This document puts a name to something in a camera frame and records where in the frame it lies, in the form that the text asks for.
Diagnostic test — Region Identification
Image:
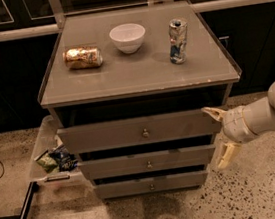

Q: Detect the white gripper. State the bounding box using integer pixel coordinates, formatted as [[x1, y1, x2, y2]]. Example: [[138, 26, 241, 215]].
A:
[[201, 106, 258, 170]]

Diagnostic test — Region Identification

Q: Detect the grey top drawer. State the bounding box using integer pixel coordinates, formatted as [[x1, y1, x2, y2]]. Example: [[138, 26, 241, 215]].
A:
[[57, 110, 221, 154]]

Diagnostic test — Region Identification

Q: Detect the grey drawer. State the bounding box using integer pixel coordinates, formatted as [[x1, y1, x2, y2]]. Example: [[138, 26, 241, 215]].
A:
[[78, 145, 215, 180], [57, 110, 221, 154], [94, 170, 208, 200]]

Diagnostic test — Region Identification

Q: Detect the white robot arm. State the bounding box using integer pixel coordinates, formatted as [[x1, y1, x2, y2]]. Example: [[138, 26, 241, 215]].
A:
[[201, 81, 275, 169]]

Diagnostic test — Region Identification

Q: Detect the grey bottom drawer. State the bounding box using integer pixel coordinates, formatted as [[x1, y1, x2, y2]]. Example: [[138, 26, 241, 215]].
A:
[[94, 170, 208, 200]]

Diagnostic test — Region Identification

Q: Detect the grey drawer cabinet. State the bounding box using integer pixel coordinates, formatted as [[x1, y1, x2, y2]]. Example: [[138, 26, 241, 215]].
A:
[[39, 2, 241, 188]]

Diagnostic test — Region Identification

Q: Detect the grey middle drawer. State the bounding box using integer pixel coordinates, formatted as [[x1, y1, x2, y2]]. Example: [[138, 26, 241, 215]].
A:
[[78, 145, 215, 180]]

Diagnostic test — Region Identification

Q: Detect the blue silver upright can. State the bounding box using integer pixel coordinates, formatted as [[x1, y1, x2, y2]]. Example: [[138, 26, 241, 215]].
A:
[[168, 18, 188, 65]]

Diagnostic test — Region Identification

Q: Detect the white ceramic bowl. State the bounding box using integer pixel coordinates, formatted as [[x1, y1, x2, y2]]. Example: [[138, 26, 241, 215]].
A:
[[109, 23, 146, 54]]

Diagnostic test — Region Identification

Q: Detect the dark blue snack bag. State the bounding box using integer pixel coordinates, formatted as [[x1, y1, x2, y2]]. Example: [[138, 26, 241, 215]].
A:
[[49, 145, 78, 172]]

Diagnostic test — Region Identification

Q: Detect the gold crushed soda can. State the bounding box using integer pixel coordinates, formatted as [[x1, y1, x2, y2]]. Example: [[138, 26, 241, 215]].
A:
[[63, 46, 103, 70]]

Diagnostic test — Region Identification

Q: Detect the clear plastic bin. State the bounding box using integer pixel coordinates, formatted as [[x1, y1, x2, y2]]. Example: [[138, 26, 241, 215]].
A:
[[29, 115, 84, 187]]

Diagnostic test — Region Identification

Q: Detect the green snack bag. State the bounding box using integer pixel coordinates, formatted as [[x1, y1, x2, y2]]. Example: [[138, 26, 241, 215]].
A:
[[35, 152, 58, 174]]

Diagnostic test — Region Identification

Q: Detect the black floor rail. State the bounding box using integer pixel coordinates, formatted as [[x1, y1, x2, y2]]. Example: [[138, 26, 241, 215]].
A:
[[0, 180, 44, 219]]

